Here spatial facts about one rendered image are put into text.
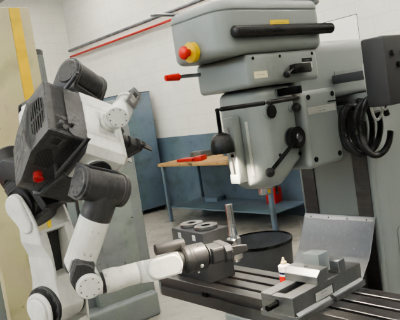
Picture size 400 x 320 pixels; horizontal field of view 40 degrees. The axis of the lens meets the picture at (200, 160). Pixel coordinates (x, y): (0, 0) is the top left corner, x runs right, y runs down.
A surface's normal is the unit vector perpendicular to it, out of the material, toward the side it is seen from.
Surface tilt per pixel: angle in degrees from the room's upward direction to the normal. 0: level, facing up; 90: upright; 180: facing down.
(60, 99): 57
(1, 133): 90
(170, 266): 79
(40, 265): 90
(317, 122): 90
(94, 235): 104
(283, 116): 90
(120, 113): 116
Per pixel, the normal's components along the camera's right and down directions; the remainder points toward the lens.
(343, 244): -0.74, -0.30
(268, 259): 0.15, 0.14
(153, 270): 0.33, -0.15
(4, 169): -0.51, 0.15
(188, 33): -0.76, 0.18
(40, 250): -0.45, 0.56
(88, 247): 0.40, 0.26
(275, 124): 0.64, -0.03
